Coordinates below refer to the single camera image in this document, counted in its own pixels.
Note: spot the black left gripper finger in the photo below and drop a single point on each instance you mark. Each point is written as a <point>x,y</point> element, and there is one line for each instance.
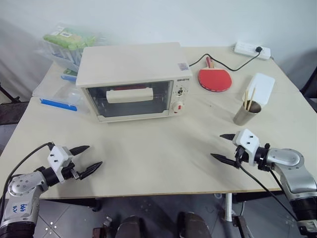
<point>90,169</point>
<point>80,149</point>

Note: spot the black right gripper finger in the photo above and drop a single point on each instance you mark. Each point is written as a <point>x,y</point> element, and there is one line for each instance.
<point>229,136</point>
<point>226,160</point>

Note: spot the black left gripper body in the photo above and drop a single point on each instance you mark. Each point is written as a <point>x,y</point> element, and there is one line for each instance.
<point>68,172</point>

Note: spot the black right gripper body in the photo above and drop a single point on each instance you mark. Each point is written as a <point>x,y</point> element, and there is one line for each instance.
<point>240,153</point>

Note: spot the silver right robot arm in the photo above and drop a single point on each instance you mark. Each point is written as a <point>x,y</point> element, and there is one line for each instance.
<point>289,158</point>

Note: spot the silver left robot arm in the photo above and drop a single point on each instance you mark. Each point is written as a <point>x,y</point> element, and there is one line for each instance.
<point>22,186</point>

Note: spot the cream toaster oven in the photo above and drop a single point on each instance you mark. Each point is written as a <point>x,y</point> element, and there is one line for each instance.
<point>128,64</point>

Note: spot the stainless steel cup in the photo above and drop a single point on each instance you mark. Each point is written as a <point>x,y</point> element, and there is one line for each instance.
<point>245,116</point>

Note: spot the wooden chopstick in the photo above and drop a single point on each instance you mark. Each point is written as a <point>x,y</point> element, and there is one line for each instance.
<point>252,98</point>
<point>246,100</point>

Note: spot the white table leg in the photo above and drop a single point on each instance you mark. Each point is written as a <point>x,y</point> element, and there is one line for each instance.
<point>228,207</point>

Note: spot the clear box with blue latch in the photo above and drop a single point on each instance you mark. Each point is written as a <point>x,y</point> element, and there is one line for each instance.
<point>62,98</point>

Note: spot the white plastic box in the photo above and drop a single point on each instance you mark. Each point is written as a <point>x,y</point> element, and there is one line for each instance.
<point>261,86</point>

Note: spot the red table tennis paddle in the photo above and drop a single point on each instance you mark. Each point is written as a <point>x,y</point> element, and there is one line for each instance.
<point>215,78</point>

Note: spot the dark rounded shape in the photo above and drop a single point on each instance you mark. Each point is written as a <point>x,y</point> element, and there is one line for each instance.
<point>132,228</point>
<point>194,226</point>

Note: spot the white power strip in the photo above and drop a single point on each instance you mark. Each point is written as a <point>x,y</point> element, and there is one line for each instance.
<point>250,50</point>

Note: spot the black stand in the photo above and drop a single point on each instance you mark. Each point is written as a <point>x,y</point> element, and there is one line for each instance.
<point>8,93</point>

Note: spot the dark chair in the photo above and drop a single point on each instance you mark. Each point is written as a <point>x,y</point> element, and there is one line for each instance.
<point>310,81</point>

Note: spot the pack of green bottles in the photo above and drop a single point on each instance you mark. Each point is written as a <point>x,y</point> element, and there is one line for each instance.
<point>65,42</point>

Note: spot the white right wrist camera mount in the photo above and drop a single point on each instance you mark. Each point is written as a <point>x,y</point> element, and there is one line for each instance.
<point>247,141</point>

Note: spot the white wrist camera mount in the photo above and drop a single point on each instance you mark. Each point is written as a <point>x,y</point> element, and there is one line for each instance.
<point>57,158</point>
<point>247,141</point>

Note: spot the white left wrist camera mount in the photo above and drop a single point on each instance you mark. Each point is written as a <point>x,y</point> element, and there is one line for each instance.
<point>57,158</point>

